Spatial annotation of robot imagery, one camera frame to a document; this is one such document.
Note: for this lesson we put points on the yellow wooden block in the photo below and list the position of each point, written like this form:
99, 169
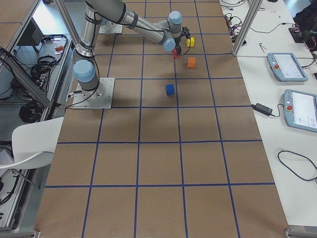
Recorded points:
190, 42

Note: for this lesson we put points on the far teach pendant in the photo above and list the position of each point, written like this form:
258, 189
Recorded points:
286, 67

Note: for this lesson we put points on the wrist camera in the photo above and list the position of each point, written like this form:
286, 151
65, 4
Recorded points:
185, 32

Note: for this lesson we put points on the red snack packet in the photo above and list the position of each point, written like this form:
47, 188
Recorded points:
58, 49

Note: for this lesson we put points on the near teach pendant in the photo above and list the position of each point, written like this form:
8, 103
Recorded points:
300, 110

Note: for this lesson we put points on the black power brick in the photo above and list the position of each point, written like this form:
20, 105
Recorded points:
262, 109

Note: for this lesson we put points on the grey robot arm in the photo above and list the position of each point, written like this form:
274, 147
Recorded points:
142, 79

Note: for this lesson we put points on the blue wooden block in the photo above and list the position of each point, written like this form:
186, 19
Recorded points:
169, 89

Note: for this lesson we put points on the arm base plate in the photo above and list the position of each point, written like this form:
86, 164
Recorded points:
108, 27
99, 99

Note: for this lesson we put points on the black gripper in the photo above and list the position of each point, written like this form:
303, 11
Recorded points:
178, 46

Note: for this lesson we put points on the red wooden block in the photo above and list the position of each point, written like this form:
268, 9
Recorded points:
176, 53

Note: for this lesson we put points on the teach pendant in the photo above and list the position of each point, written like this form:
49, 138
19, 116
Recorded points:
300, 110
286, 67

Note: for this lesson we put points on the orange wooden block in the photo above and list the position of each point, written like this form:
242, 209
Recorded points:
191, 62

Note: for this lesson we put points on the aluminium frame post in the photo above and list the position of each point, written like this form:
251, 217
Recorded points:
249, 18

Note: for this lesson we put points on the white chair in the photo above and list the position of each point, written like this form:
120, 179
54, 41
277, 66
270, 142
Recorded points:
33, 146

